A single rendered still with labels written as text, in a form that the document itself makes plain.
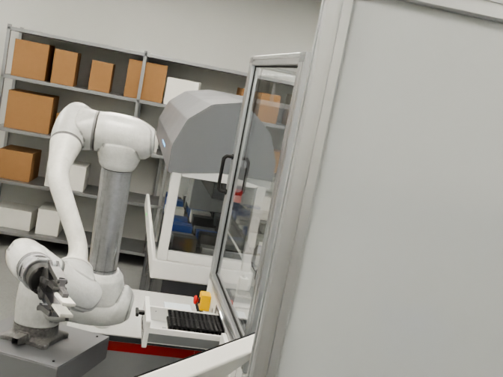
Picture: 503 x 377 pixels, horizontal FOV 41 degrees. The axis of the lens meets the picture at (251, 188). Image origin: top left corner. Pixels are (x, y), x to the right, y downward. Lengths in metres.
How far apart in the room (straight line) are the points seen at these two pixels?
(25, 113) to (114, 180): 4.28
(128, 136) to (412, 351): 1.35
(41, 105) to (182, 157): 3.21
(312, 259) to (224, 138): 2.45
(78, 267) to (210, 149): 1.63
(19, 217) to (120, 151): 4.55
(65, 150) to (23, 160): 4.41
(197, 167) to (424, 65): 2.50
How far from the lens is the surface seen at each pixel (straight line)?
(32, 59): 6.49
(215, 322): 2.81
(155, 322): 2.89
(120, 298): 2.43
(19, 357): 2.39
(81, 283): 1.94
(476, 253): 1.10
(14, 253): 1.89
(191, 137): 3.43
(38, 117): 6.50
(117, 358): 2.97
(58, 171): 2.12
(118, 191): 2.29
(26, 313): 2.47
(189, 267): 3.56
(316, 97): 0.98
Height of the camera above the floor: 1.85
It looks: 8 degrees down
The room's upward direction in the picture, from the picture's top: 11 degrees clockwise
